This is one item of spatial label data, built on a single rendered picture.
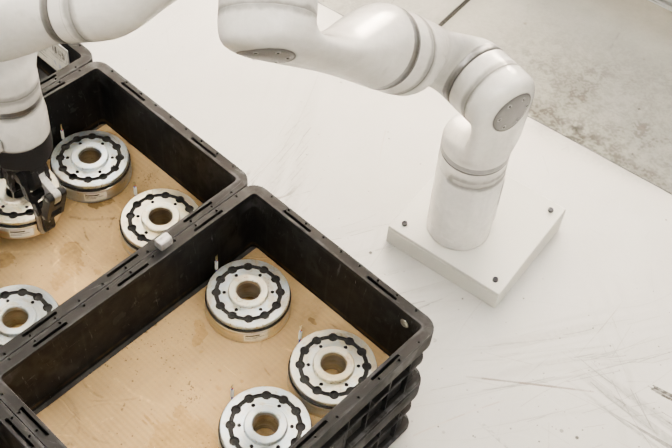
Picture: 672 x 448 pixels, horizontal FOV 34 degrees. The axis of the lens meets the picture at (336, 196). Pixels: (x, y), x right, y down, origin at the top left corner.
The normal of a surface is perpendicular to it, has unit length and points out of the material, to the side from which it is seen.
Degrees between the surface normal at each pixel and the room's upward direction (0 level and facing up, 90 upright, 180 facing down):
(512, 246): 4
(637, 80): 0
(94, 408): 0
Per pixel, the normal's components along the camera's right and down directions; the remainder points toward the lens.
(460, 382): 0.07, -0.65
